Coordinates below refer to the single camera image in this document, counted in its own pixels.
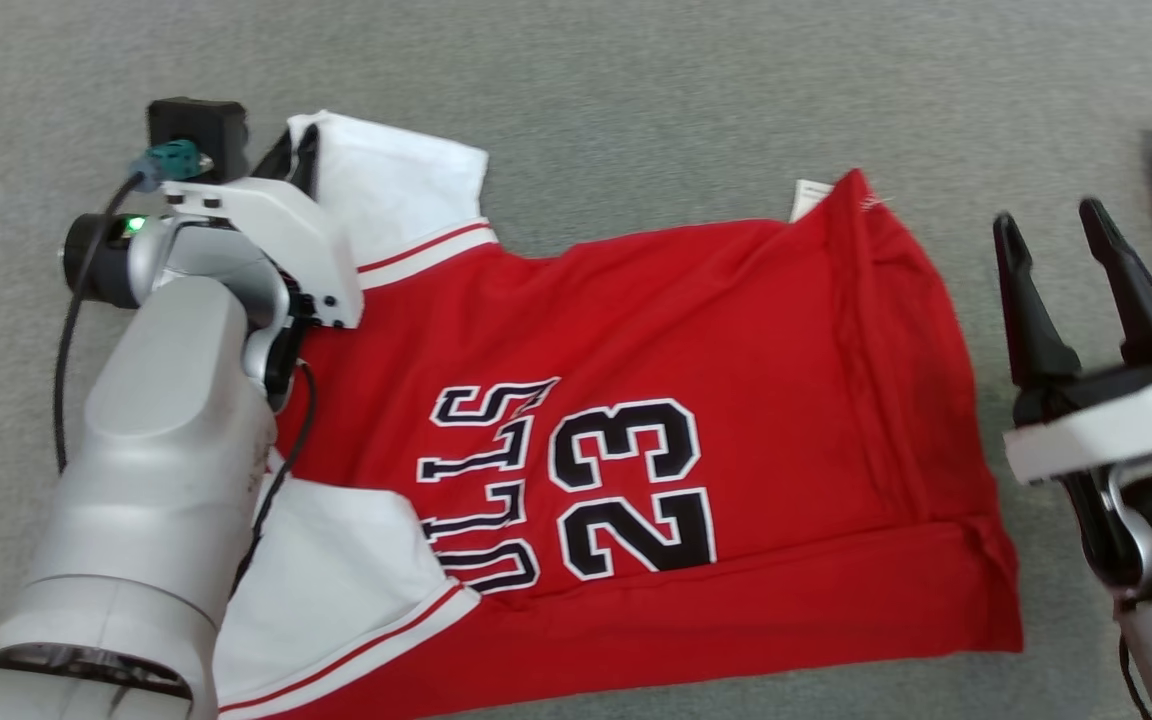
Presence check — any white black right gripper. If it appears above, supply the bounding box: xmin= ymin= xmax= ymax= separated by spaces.
xmin=992 ymin=197 xmax=1152 ymax=487

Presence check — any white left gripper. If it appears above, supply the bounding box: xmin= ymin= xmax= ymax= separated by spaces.
xmin=162 ymin=123 xmax=366 ymax=332

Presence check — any red basketball jersey number 23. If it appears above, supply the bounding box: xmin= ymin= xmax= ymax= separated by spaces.
xmin=211 ymin=109 xmax=1026 ymax=720

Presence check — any black cable with teal connector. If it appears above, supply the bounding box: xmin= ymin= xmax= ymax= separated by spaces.
xmin=52 ymin=139 xmax=215 ymax=477

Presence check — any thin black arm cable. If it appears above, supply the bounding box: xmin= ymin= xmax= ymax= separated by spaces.
xmin=232 ymin=360 xmax=319 ymax=596

